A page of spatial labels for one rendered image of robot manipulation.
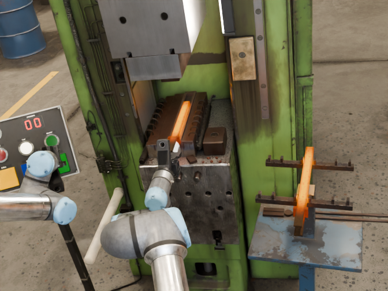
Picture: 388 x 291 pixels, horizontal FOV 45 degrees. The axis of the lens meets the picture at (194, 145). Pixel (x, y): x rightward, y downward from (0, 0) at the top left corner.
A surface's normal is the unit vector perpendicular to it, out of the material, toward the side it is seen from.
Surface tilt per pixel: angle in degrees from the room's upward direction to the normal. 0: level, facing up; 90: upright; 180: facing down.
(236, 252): 90
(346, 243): 0
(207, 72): 90
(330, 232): 0
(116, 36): 90
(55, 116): 60
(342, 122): 0
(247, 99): 90
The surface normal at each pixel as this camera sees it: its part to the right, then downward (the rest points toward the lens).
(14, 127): 0.17, 0.02
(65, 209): 0.79, 0.24
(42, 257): -0.14, -0.83
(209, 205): -0.15, 0.56
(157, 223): -0.09, -0.62
